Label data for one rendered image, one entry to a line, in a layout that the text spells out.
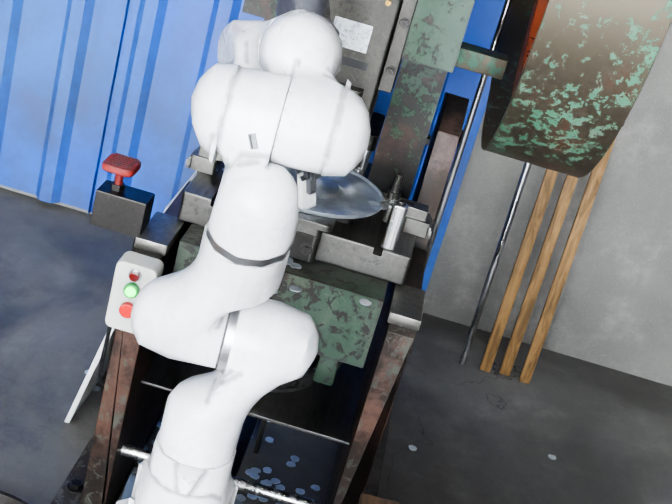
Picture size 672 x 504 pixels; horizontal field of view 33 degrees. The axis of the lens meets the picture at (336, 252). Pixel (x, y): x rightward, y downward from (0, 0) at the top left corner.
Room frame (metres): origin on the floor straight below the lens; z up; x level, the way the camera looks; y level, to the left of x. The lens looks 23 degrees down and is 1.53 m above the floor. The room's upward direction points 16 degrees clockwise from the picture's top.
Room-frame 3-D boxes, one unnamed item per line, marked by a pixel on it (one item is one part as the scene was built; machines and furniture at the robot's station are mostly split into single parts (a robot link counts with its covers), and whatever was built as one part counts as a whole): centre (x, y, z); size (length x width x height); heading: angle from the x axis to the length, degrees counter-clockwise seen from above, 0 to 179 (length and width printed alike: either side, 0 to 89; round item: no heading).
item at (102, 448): (2.29, 0.35, 0.45); 0.92 x 0.12 x 0.90; 179
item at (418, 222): (2.15, -0.09, 0.76); 0.17 x 0.06 x 0.10; 89
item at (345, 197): (2.02, 0.08, 0.78); 0.29 x 0.29 x 0.01
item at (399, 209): (2.02, -0.09, 0.75); 0.03 x 0.03 x 0.10; 89
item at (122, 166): (1.93, 0.42, 0.72); 0.07 x 0.06 x 0.08; 179
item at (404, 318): (2.28, -0.19, 0.45); 0.92 x 0.12 x 0.90; 179
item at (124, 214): (1.93, 0.40, 0.62); 0.10 x 0.06 x 0.20; 89
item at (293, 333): (1.38, 0.08, 0.71); 0.18 x 0.11 x 0.25; 95
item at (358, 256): (2.15, 0.08, 0.68); 0.45 x 0.30 x 0.06; 89
